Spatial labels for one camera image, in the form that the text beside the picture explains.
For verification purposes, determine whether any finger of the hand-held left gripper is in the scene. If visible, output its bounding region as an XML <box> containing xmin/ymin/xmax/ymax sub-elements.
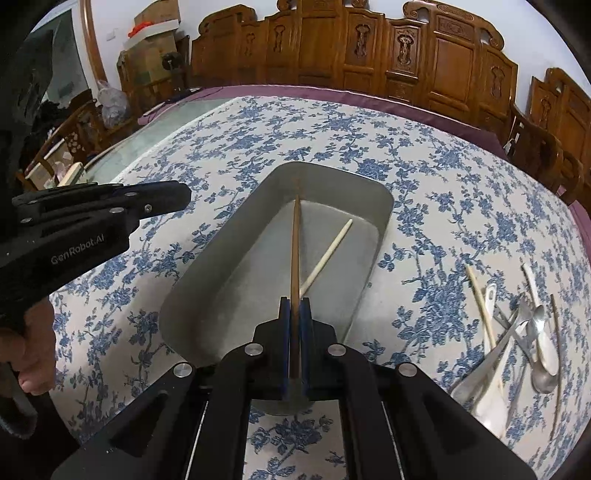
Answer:
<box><xmin>11</xmin><ymin>181</ymin><xmax>192</xmax><ymax>232</ymax></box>

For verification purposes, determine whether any metal fork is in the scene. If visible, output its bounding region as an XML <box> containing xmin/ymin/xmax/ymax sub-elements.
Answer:
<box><xmin>492</xmin><ymin>309</ymin><xmax>532</xmax><ymax>352</ymax></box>
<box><xmin>450</xmin><ymin>300</ymin><xmax>532</xmax><ymax>402</ymax></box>

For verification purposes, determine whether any metal spoon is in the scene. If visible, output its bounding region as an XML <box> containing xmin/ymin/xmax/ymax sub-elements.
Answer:
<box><xmin>529</xmin><ymin>305</ymin><xmax>560</xmax><ymax>395</ymax></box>

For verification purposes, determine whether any cream chopstick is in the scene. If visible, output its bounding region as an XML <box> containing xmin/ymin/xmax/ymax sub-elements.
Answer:
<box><xmin>464</xmin><ymin>264</ymin><xmax>504</xmax><ymax>395</ymax></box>
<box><xmin>299</xmin><ymin>219</ymin><xmax>354</xmax><ymax>298</ymax></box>

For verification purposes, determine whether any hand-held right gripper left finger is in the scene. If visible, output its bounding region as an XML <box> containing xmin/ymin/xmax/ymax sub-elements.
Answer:
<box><xmin>51</xmin><ymin>298</ymin><xmax>293</xmax><ymax>480</ymax></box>

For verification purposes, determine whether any person's left hand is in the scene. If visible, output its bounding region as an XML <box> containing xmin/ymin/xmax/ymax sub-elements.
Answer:
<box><xmin>0</xmin><ymin>300</ymin><xmax>59</xmax><ymax>395</ymax></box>

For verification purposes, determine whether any clear plastic bag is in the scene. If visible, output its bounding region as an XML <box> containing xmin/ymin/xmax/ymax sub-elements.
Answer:
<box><xmin>96</xmin><ymin>80</ymin><xmax>131</xmax><ymax>131</ymax></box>

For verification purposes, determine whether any brown wooden chopstick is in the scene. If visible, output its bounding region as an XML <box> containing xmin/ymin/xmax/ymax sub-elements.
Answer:
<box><xmin>290</xmin><ymin>195</ymin><xmax>303</xmax><ymax>383</ymax></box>
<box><xmin>549</xmin><ymin>294</ymin><xmax>561</xmax><ymax>441</ymax></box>

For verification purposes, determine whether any round wooden frame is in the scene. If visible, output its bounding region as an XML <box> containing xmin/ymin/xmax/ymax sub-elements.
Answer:
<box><xmin>79</xmin><ymin>0</ymin><xmax>108</xmax><ymax>86</ymax></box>

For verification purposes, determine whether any dark cloth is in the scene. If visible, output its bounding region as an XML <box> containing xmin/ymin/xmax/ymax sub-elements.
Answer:
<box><xmin>0</xmin><ymin>28</ymin><xmax>63</xmax><ymax>195</ymax></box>

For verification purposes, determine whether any carved wooden screen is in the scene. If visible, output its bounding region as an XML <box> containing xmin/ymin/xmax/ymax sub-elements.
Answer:
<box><xmin>190</xmin><ymin>0</ymin><xmax>520</xmax><ymax>136</ymax></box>

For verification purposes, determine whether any wooden chair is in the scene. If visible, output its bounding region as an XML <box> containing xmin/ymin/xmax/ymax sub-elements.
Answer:
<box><xmin>556</xmin><ymin>148</ymin><xmax>586</xmax><ymax>207</ymax></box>
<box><xmin>17</xmin><ymin>98</ymin><xmax>108</xmax><ymax>191</ymax></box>
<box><xmin>508</xmin><ymin>105</ymin><xmax>565</xmax><ymax>195</ymax></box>

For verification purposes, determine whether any small carved wooden panel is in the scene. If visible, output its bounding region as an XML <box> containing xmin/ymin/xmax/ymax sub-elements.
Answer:
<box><xmin>526</xmin><ymin>67</ymin><xmax>591</xmax><ymax>162</ymax></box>

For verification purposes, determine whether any white lidded cardboard box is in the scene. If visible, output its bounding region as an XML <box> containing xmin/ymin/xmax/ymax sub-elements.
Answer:
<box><xmin>133</xmin><ymin>0</ymin><xmax>181</xmax><ymax>29</ymax></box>

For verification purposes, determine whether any grey metal tray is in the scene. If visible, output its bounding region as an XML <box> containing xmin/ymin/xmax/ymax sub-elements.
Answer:
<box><xmin>159</xmin><ymin>161</ymin><xmax>394</xmax><ymax>416</ymax></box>

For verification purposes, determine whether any blue floral tablecloth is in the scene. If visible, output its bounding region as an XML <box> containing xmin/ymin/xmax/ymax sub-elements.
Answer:
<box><xmin>48</xmin><ymin>95</ymin><xmax>591</xmax><ymax>480</ymax></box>

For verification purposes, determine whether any white ceramic spoon holed handle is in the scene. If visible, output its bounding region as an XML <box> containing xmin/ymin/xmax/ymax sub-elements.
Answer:
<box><xmin>466</xmin><ymin>284</ymin><xmax>509</xmax><ymax>439</ymax></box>

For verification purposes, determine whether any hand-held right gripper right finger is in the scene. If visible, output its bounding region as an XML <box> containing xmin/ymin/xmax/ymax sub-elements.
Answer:
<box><xmin>300</xmin><ymin>298</ymin><xmax>537</xmax><ymax>480</ymax></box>

